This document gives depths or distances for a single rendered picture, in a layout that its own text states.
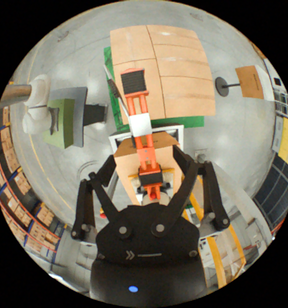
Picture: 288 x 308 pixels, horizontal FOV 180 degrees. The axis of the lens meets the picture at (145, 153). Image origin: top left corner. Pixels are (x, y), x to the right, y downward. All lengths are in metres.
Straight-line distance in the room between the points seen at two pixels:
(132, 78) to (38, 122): 0.61
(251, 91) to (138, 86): 1.35
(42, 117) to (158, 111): 0.91
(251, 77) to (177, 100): 1.05
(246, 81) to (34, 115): 1.93
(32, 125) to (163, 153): 0.82
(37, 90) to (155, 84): 0.87
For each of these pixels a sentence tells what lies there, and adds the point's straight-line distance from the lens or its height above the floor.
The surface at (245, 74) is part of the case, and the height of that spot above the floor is 0.76.
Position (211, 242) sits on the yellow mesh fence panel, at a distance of 1.00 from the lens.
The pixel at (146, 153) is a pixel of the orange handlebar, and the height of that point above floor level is 1.10.
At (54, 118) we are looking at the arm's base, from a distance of 0.80.
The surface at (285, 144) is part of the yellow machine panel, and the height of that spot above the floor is 1.15.
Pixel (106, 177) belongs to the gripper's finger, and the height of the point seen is 1.27.
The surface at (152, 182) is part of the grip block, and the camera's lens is 0.39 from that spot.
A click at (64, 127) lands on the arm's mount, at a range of 0.78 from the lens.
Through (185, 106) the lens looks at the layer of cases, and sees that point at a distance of 0.94.
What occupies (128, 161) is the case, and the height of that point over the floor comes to 0.95.
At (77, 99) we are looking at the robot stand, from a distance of 0.82.
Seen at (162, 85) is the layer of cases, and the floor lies 0.54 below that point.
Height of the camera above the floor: 1.38
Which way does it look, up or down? 65 degrees down
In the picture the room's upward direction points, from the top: 176 degrees clockwise
